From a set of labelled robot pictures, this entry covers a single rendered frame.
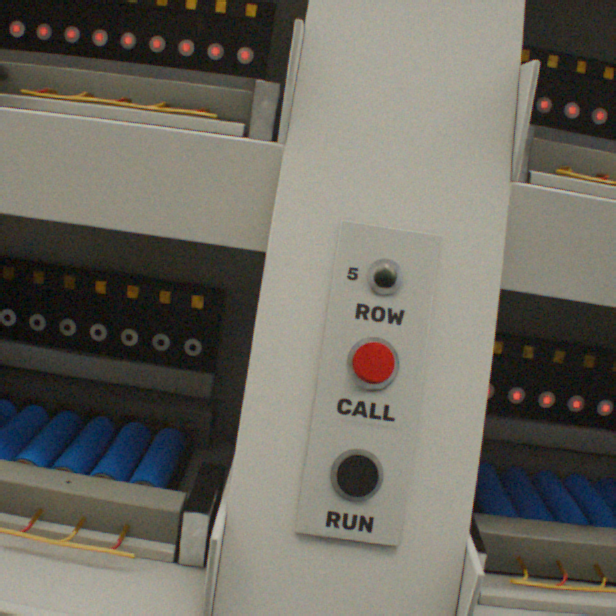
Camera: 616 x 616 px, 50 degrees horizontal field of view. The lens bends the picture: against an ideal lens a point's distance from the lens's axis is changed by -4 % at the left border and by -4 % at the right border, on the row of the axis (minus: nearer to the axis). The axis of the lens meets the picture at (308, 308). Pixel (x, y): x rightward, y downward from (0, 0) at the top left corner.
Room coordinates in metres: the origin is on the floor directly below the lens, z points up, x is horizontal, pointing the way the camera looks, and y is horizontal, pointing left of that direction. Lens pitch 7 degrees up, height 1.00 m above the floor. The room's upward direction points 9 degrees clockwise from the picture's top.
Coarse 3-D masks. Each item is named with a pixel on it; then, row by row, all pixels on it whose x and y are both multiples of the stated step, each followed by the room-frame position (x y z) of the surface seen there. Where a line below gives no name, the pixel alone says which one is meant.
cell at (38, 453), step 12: (60, 420) 0.38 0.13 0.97; (72, 420) 0.39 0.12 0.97; (48, 432) 0.36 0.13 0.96; (60, 432) 0.37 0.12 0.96; (72, 432) 0.38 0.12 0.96; (36, 444) 0.35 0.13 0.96; (48, 444) 0.35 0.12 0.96; (60, 444) 0.36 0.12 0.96; (24, 456) 0.33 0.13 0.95; (36, 456) 0.34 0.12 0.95; (48, 456) 0.35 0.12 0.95
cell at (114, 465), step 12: (120, 432) 0.38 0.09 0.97; (132, 432) 0.38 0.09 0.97; (144, 432) 0.39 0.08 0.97; (120, 444) 0.36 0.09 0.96; (132, 444) 0.37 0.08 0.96; (144, 444) 0.38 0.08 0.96; (108, 456) 0.35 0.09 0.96; (120, 456) 0.35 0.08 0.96; (132, 456) 0.36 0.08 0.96; (96, 468) 0.34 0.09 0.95; (108, 468) 0.34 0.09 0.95; (120, 468) 0.34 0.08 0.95; (132, 468) 0.36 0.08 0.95; (120, 480) 0.34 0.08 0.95
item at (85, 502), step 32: (0, 480) 0.31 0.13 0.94; (32, 480) 0.31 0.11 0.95; (64, 480) 0.31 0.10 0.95; (96, 480) 0.32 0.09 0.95; (0, 512) 0.31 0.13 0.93; (32, 512) 0.31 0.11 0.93; (64, 512) 0.31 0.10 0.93; (96, 512) 0.31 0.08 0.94; (128, 512) 0.31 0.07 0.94; (160, 512) 0.31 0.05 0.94; (64, 544) 0.29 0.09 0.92
